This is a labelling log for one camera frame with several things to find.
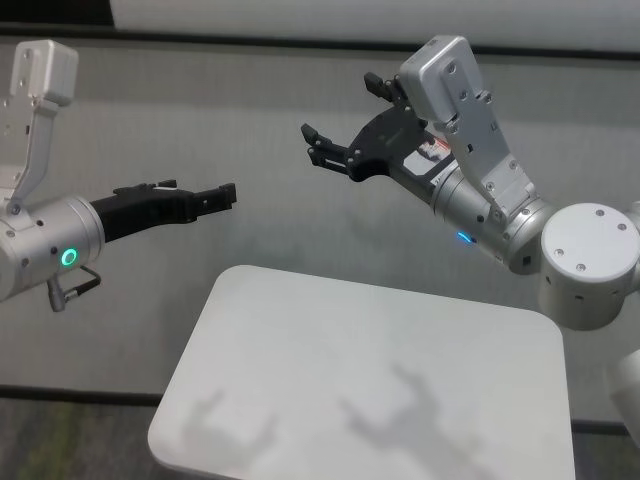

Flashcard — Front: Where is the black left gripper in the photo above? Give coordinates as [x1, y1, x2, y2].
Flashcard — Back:
[88, 178, 238, 246]

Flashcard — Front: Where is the thin black wall rail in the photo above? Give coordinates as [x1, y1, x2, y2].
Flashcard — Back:
[0, 19, 640, 57]

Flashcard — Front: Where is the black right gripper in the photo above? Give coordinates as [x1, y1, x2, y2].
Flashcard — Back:
[300, 71, 457, 205]

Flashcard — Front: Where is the left arm cable silver plug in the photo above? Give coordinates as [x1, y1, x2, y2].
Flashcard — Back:
[46, 264, 102, 314]

